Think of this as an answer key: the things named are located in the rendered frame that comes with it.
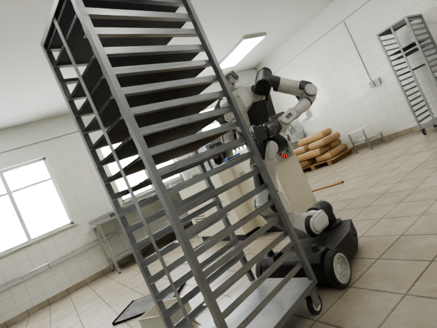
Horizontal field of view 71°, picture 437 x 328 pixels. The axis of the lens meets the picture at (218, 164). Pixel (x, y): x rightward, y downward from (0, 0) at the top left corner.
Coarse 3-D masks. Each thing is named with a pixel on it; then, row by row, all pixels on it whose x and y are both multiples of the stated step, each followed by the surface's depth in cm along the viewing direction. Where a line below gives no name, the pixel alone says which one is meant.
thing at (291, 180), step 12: (240, 168) 336; (276, 168) 294; (288, 168) 301; (300, 168) 308; (252, 180) 326; (288, 180) 297; (300, 180) 304; (288, 192) 294; (300, 192) 301; (312, 192) 308; (252, 204) 342; (300, 204) 297; (312, 204) 304; (276, 228) 327
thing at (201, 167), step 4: (192, 152) 193; (196, 152) 193; (200, 168) 193; (204, 168) 193; (204, 180) 194; (208, 180) 192; (208, 184) 192; (212, 184) 193; (220, 204) 193; (220, 208) 192; (224, 220) 192; (228, 220) 193; (224, 224) 193; (228, 224) 192; (232, 236) 191; (244, 256) 192; (240, 260) 193; (244, 260) 191; (244, 264) 191; (248, 272) 191; (248, 276) 192; (252, 276) 192; (252, 280) 191
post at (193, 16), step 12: (192, 12) 160; (192, 24) 162; (204, 36) 161; (204, 48) 161; (216, 60) 161; (216, 72) 161; (228, 96) 160; (240, 120) 159; (252, 144) 159; (252, 156) 161; (264, 168) 159; (264, 180) 160; (276, 192) 160; (276, 204) 159; (288, 228) 159; (300, 252) 158; (312, 276) 158
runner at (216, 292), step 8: (280, 240) 155; (264, 248) 147; (272, 248) 150; (256, 256) 142; (248, 264) 138; (240, 272) 133; (232, 280) 130; (216, 288) 124; (224, 288) 126; (216, 296) 122
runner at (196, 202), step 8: (256, 168) 160; (240, 176) 151; (248, 176) 155; (224, 184) 143; (232, 184) 146; (216, 192) 138; (192, 200) 129; (200, 200) 132; (184, 208) 125; (192, 208) 128
